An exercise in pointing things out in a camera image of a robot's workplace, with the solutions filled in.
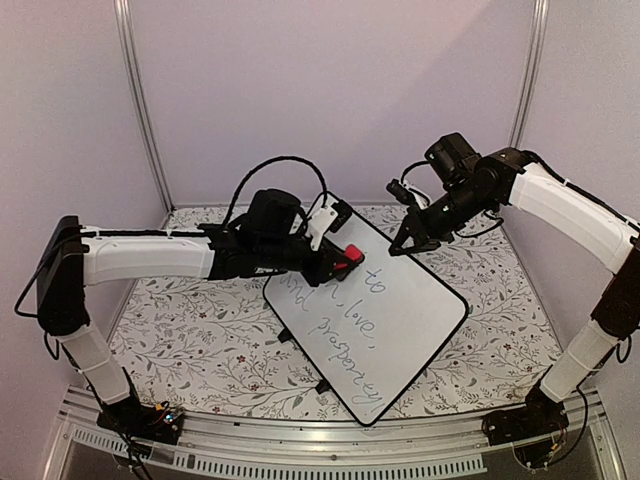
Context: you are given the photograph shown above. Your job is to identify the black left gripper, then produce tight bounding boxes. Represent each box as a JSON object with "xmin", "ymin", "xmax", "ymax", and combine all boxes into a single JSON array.
[{"xmin": 259, "ymin": 239, "xmax": 356, "ymax": 289}]

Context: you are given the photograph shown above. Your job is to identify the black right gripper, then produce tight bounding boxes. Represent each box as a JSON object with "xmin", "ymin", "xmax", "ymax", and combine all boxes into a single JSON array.
[{"xmin": 388, "ymin": 181, "xmax": 493, "ymax": 258}]

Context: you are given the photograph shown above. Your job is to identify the red whiteboard eraser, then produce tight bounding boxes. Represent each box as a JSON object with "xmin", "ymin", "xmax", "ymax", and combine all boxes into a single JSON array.
[{"xmin": 334, "ymin": 244, "xmax": 365, "ymax": 271}]

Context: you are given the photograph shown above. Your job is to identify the white whiteboard black frame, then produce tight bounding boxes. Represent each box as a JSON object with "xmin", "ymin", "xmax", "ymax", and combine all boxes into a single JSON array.
[{"xmin": 263, "ymin": 212, "xmax": 469, "ymax": 427}]

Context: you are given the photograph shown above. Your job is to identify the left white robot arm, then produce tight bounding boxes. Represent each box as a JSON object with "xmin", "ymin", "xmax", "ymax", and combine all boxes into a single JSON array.
[{"xmin": 34, "ymin": 189, "xmax": 364, "ymax": 434}]

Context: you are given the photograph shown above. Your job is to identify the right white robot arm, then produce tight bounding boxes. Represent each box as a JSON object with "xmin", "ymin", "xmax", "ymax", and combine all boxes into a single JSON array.
[{"xmin": 386, "ymin": 133, "xmax": 639, "ymax": 436}]

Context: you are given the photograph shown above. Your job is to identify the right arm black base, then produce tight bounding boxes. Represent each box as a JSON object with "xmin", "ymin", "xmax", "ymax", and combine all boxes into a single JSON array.
[{"xmin": 481, "ymin": 384, "xmax": 569, "ymax": 469}]

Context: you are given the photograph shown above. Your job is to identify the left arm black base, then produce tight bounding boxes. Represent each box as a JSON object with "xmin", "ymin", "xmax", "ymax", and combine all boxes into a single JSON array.
[{"xmin": 95, "ymin": 393, "xmax": 184, "ymax": 445}]

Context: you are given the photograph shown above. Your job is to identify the black whiteboard stand foot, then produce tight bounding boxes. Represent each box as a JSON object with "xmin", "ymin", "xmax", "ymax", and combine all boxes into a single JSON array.
[{"xmin": 277, "ymin": 329, "xmax": 293, "ymax": 343}]

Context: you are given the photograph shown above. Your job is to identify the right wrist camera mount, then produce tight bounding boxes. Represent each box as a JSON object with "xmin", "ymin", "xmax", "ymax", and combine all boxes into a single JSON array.
[{"xmin": 386, "ymin": 179, "xmax": 431, "ymax": 210}]

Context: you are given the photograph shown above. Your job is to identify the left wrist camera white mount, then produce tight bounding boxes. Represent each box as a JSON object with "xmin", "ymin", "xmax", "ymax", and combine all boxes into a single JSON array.
[{"xmin": 305, "ymin": 200, "xmax": 353, "ymax": 251}]

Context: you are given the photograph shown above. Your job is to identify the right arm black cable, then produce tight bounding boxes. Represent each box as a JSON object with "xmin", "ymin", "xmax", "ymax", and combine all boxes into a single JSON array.
[{"xmin": 399, "ymin": 158, "xmax": 431, "ymax": 187}]

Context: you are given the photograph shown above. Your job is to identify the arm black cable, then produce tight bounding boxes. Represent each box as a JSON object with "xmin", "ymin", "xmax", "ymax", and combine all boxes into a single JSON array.
[
  {"xmin": 223, "ymin": 155, "xmax": 331, "ymax": 231},
  {"xmin": 399, "ymin": 158, "xmax": 431, "ymax": 187}
]

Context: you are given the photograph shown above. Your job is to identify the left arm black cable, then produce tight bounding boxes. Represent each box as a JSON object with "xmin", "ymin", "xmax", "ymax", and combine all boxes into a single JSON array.
[{"xmin": 223, "ymin": 155, "xmax": 331, "ymax": 231}]

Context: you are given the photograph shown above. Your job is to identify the aluminium front rail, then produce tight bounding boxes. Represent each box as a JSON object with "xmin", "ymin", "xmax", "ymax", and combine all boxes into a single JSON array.
[{"xmin": 43, "ymin": 385, "xmax": 632, "ymax": 479}]

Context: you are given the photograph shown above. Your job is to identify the right aluminium frame post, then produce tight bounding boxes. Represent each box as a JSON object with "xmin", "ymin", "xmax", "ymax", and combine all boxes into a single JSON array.
[{"xmin": 509, "ymin": 0, "xmax": 550, "ymax": 148}]

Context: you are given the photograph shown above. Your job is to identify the aluminium frame post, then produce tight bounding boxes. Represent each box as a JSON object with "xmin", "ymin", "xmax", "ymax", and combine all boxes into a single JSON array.
[
  {"xmin": 113, "ymin": 0, "xmax": 175, "ymax": 213},
  {"xmin": 509, "ymin": 0, "xmax": 550, "ymax": 148}
]

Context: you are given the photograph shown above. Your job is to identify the left aluminium frame post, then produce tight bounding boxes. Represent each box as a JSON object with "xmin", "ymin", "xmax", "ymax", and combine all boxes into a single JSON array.
[{"xmin": 113, "ymin": 0, "xmax": 175, "ymax": 213}]

